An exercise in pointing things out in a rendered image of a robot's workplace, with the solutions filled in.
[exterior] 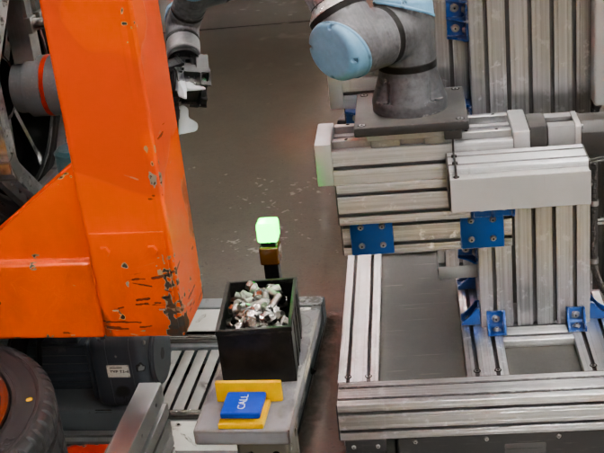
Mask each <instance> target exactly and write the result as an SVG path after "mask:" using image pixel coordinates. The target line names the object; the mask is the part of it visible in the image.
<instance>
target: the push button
mask: <svg viewBox="0 0 604 453"><path fill-rule="evenodd" d="M265 399H266V392H228V393H227V395H226V400H225V402H224V404H223V407H222V410H221V412H220V418H221V419H259V418H260V417H261V414H262V408H263V406H264V403H265Z"/></svg>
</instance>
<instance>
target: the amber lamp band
mask: <svg viewBox="0 0 604 453"><path fill-rule="evenodd" d="M259 255H260V261H261V265H279V264H280V262H281V259H282V250H281V242H280V240H278V242H277V245H276V246H274V247H261V246H260V247H259Z"/></svg>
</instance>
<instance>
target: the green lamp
mask: <svg viewBox="0 0 604 453"><path fill-rule="evenodd" d="M256 233H257V240H258V242H259V243H275V242H277V241H278V238H279V236H280V228H279V220H278V218H259V219H258V222H257V224H256Z"/></svg>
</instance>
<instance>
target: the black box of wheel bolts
mask: <svg viewBox="0 0 604 453"><path fill-rule="evenodd" d="M301 334H302V324H301V315H300V307H299V300H298V277H290V278H277V279H264V280H239V281H228V282H227V283H226V287H225V291H224V296H223V299H222V303H221V307H220V311H219V315H218V321H217V326H216V330H215V335H216V336H217V340H218V352H219V358H220V364H221V369H222V376H223V380H281V382H289V381H298V366H299V353H300V352H301V350H300V344H301V339H302V335H301Z"/></svg>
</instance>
